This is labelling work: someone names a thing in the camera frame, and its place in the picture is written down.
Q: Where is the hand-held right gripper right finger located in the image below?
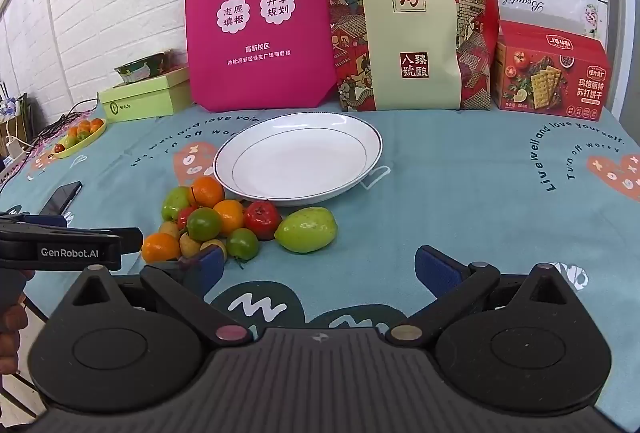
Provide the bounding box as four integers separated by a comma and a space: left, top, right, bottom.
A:
384, 244, 584, 344

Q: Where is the black smartphone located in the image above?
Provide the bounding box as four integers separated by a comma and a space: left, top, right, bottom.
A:
38, 181, 84, 216

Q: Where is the teal printed tablecloth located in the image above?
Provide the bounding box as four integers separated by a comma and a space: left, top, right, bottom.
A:
0, 104, 640, 414

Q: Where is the red patterned gift bag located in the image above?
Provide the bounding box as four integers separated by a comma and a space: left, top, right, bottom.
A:
314, 0, 501, 113

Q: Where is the light green lidded box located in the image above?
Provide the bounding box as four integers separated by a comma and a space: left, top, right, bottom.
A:
97, 73, 194, 122

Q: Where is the black cable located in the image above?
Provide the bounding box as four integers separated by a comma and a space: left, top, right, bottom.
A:
27, 99, 103, 150

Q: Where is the dark green tomato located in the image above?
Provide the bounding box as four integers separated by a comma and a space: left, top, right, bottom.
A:
186, 207, 223, 243
226, 228, 260, 262

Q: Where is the large green mango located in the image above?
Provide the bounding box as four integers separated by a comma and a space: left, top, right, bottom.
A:
274, 207, 337, 254

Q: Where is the red cracker box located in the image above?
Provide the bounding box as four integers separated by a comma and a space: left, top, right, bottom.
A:
490, 19, 613, 122

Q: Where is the green patterned bowl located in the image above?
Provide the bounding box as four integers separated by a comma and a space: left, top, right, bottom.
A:
113, 53, 172, 84

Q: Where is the person's left hand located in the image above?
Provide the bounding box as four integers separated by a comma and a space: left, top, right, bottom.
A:
0, 300, 30, 377

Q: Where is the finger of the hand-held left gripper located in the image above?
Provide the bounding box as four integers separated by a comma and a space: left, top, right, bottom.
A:
0, 211, 69, 229
64, 226, 144, 255

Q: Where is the pink tote bag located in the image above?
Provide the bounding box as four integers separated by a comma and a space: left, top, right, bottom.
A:
184, 0, 338, 115

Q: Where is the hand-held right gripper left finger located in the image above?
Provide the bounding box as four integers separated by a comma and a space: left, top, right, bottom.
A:
65, 244, 254, 346

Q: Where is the white round plate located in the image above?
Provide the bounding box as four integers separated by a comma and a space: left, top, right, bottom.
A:
213, 112, 385, 207

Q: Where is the orange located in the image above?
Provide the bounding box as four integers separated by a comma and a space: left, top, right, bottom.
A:
214, 199, 246, 237
191, 176, 226, 208
141, 233, 182, 263

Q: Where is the yellow oval dish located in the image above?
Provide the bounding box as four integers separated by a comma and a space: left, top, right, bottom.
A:
52, 118, 108, 159

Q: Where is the heap of tiny fruits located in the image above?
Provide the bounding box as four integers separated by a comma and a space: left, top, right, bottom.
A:
55, 119, 104, 153

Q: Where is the light green apple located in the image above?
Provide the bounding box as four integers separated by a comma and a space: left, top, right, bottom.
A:
161, 186, 194, 223

